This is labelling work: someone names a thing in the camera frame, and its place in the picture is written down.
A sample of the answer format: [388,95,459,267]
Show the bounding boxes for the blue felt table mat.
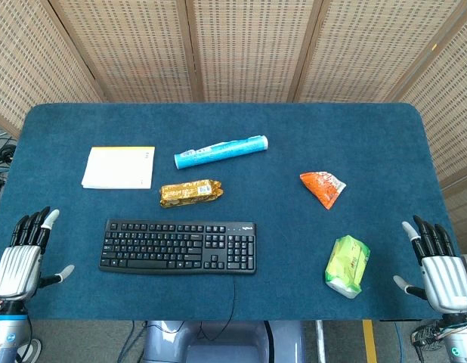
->
[0,102,465,322]

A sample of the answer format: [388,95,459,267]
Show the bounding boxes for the gold foil snack pack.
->
[159,179,224,208]

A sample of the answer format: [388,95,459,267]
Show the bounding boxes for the black computer keyboard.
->
[98,219,258,275]

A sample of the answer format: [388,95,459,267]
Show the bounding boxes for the orange snack bag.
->
[299,171,348,211]

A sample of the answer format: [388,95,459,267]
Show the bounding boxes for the blue white plastic roll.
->
[174,135,269,171]

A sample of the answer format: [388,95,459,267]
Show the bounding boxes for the yellow floor tape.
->
[362,319,379,363]

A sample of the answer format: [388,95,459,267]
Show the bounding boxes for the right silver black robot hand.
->
[392,215,467,314]

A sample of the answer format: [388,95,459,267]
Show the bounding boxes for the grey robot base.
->
[141,320,306,363]

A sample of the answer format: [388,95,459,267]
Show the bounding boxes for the black floor cables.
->
[0,128,18,207]

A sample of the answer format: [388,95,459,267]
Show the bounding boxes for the thin black cable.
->
[196,274,237,340]

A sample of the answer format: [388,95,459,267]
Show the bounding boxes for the blue cable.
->
[118,320,138,363]

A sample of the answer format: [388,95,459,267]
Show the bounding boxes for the white yellow notepad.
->
[81,146,156,191]

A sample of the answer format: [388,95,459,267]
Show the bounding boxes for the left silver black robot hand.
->
[0,206,76,303]

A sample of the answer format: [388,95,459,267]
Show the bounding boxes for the green tissue pack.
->
[324,234,371,300]

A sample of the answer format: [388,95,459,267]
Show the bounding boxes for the woven bamboo folding screen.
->
[0,0,467,258]

